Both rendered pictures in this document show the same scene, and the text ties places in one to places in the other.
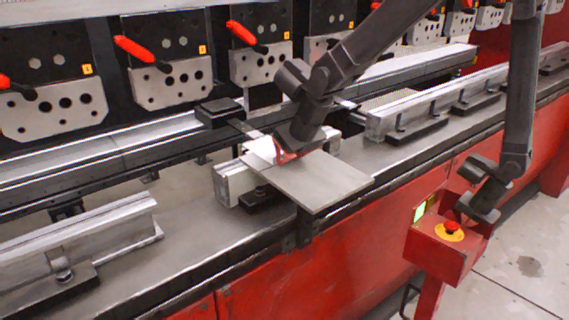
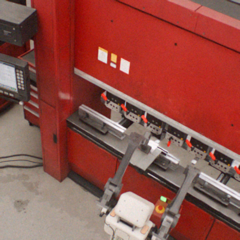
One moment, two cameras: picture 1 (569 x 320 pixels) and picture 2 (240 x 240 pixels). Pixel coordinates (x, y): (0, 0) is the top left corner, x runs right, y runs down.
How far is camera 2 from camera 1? 280 cm
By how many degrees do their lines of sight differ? 55
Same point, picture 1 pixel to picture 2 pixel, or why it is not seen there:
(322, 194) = (133, 160)
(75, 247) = (107, 126)
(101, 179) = not seen: hidden behind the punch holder
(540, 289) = not seen: outside the picture
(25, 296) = (96, 125)
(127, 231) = (116, 131)
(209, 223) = not seen: hidden behind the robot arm
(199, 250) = (119, 147)
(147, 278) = (108, 141)
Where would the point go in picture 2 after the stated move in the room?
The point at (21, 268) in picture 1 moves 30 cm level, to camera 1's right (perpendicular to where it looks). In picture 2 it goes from (99, 121) to (108, 145)
